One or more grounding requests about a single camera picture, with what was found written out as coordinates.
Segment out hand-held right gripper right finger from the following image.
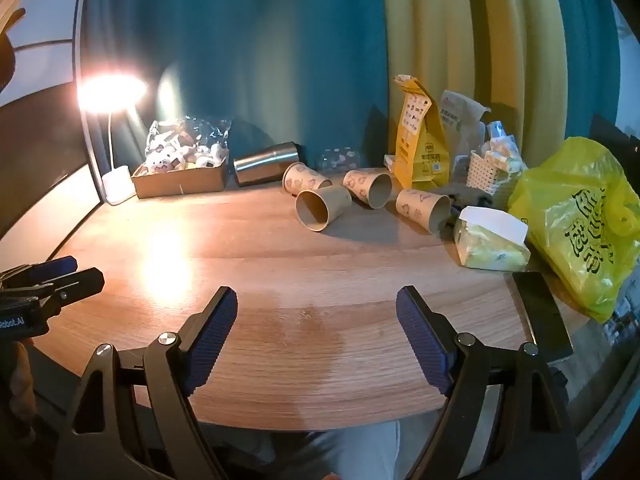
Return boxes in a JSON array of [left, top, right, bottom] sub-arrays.
[[395, 285, 584, 480]]

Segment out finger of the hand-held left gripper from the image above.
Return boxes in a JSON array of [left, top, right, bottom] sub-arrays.
[[0, 255, 79, 289], [35, 267, 106, 308]]

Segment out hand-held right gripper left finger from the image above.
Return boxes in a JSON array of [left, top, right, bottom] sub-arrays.
[[55, 285, 239, 480]]

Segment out person's left forearm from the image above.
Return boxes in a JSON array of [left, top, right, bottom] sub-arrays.
[[0, 339, 39, 426]]

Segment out brown printed paper cup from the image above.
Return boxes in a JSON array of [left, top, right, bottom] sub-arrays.
[[282, 161, 334, 196], [342, 169, 395, 210], [294, 184, 354, 234], [395, 188, 454, 235]]

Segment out white desk lamp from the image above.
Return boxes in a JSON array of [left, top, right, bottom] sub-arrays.
[[75, 74, 149, 207]]

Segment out yellow tissue pack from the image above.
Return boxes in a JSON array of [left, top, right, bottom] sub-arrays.
[[452, 205, 531, 272]]

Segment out black phone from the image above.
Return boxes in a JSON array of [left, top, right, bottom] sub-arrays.
[[512, 270, 575, 364]]

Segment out person's grey pants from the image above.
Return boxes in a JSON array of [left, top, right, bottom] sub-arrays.
[[197, 412, 453, 480]]

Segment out brown cardboard box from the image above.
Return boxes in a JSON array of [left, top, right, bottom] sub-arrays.
[[131, 160, 229, 200]]

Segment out clear bag of small toys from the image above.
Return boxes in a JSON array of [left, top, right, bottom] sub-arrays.
[[144, 117, 234, 174]]

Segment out stainless steel tumbler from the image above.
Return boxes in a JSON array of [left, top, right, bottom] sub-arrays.
[[233, 142, 303, 188]]

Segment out white perforated basket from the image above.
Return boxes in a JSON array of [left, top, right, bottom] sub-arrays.
[[467, 150, 524, 196]]

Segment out yellow plastic shopping bag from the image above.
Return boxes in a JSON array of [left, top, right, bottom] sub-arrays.
[[507, 135, 640, 325]]

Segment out yellow paper bag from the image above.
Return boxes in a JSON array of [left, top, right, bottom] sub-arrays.
[[384, 74, 450, 190]]

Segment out clear patterned plastic wrapper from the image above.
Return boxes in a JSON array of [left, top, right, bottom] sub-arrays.
[[317, 148, 362, 170]]

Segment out pile of small packets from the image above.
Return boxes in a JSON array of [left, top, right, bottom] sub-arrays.
[[482, 120, 527, 162]]

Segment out clear white plastic bag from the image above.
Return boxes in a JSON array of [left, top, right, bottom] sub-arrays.
[[439, 89, 494, 182]]

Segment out teal curtain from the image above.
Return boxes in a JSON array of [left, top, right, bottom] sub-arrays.
[[80, 0, 398, 181]]

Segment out yellow curtain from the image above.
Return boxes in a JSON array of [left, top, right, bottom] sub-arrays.
[[379, 0, 572, 161]]

